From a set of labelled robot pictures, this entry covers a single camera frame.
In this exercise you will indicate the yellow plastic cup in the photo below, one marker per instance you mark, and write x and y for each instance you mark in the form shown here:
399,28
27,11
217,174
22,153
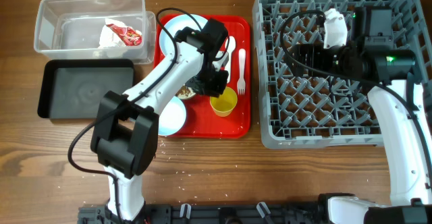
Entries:
225,103

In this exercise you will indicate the white plastic spoon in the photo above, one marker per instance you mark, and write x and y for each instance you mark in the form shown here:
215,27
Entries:
230,46

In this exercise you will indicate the crumpled white paper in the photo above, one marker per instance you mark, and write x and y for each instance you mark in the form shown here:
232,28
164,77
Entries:
109,38

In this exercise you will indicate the green bowl with rice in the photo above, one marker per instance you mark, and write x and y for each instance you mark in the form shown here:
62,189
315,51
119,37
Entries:
185,93

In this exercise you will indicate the black plastic tray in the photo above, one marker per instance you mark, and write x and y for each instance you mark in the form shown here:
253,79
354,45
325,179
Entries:
73,88

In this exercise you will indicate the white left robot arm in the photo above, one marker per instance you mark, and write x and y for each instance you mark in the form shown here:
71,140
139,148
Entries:
126,129

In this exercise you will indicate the light blue bowl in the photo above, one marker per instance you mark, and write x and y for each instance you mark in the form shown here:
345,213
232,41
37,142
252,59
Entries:
172,118

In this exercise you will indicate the clear plastic waste bin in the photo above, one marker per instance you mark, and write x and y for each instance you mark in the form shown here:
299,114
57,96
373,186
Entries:
71,29

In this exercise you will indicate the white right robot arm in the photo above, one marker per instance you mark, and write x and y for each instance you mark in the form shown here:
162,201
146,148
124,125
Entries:
365,53

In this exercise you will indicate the white plastic fork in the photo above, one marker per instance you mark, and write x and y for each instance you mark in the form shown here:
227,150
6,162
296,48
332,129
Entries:
241,84

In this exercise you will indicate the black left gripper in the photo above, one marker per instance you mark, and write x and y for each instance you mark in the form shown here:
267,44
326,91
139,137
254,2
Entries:
216,89

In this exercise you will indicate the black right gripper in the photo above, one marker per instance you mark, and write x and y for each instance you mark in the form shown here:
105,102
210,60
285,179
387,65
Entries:
314,51

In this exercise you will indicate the grey dishwasher rack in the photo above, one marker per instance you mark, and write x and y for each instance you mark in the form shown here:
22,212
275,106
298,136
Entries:
305,112

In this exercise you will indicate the red serving tray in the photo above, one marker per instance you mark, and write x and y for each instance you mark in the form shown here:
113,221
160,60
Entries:
201,120

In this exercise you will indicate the red snack wrapper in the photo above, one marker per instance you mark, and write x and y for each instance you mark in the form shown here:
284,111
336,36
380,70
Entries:
128,35

